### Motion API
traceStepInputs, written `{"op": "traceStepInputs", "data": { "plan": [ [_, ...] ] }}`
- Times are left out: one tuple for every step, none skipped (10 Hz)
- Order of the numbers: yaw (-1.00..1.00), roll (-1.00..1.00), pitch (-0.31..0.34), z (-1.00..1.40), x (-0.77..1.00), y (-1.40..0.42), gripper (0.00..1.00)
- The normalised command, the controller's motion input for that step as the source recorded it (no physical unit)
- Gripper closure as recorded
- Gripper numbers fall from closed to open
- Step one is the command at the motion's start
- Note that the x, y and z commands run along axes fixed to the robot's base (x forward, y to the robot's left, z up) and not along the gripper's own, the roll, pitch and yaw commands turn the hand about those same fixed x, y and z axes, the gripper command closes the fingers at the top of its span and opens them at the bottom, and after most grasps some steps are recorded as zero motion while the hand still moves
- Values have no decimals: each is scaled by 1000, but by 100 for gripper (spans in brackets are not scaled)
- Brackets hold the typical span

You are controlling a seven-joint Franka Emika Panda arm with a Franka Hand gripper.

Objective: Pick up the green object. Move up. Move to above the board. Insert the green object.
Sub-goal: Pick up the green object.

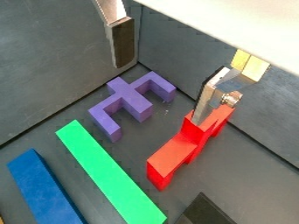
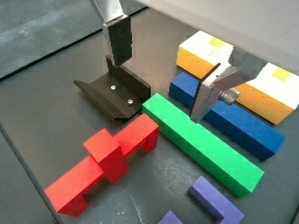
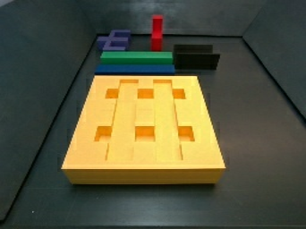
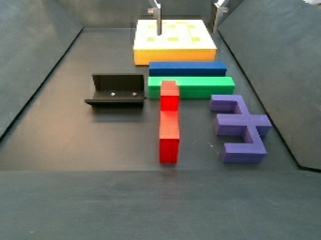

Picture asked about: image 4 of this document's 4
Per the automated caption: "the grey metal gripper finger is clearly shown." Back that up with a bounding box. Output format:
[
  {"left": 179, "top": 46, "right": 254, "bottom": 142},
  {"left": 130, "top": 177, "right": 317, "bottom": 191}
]
[{"left": 148, "top": 0, "right": 162, "bottom": 36}]

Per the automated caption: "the green rectangular block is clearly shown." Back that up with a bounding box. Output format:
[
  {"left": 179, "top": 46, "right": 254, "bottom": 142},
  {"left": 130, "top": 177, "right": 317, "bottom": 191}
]
[{"left": 148, "top": 76, "right": 235, "bottom": 99}]

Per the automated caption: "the yellow slotted board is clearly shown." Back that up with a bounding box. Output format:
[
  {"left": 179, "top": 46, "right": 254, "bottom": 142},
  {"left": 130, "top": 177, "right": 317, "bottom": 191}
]
[{"left": 132, "top": 20, "right": 216, "bottom": 66}]

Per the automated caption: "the blue rectangular block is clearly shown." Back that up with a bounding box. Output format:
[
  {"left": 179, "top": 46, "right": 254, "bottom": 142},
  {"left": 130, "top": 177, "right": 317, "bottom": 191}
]
[{"left": 150, "top": 61, "right": 227, "bottom": 76}]

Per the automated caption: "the red stepped block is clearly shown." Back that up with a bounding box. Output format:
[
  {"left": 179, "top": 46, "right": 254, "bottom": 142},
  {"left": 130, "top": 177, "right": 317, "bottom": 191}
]
[{"left": 159, "top": 81, "right": 180, "bottom": 164}]

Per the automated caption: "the metal camera post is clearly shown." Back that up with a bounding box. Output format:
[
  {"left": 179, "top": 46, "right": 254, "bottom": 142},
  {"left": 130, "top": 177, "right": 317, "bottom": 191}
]
[{"left": 212, "top": 0, "right": 230, "bottom": 30}]

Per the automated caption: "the black angle bracket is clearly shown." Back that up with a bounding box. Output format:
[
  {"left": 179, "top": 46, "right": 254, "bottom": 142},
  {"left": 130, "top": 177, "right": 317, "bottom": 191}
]
[{"left": 84, "top": 73, "right": 146, "bottom": 106}]

